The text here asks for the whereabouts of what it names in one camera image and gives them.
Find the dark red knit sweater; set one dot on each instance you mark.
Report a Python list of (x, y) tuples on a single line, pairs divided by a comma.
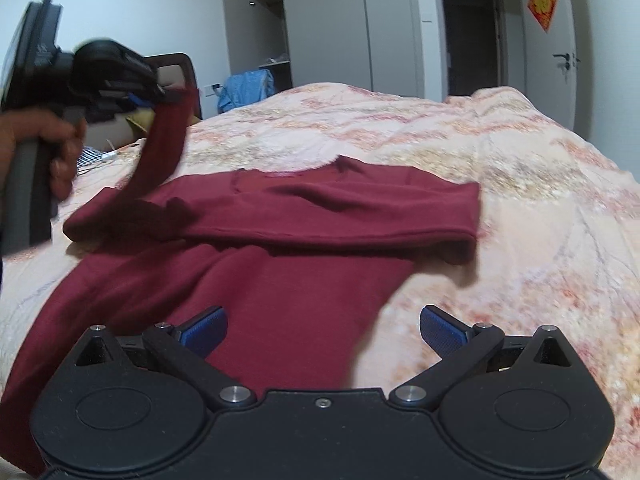
[(272, 212)]

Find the white bedroom door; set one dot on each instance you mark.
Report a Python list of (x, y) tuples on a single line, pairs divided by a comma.
[(552, 90)]

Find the blue clothes pile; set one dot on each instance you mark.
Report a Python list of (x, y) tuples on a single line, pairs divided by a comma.
[(244, 89)]

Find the mustard yellow pillow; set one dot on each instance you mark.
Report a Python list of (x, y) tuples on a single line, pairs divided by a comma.
[(141, 121)]

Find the grey built-in wardrobe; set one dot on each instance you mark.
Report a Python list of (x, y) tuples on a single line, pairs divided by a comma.
[(370, 44)]

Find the black door handle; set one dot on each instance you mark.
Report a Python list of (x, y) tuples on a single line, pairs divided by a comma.
[(568, 60)]

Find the beige padded headboard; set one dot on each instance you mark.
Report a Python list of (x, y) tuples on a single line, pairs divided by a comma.
[(174, 70)]

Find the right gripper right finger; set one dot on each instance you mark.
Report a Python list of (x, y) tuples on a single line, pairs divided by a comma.
[(464, 352)]

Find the floral peach quilt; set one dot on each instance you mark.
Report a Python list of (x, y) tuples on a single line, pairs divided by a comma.
[(557, 242)]

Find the white charger with cable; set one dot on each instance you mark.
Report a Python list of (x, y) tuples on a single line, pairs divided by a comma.
[(112, 154)]

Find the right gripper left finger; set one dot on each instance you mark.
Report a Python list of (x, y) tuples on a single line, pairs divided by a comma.
[(181, 351)]

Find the houndstooth black white pillow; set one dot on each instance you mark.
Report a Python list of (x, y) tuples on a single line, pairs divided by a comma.
[(90, 156)]

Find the person's left hand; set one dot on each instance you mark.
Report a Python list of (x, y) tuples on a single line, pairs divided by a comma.
[(22, 125)]

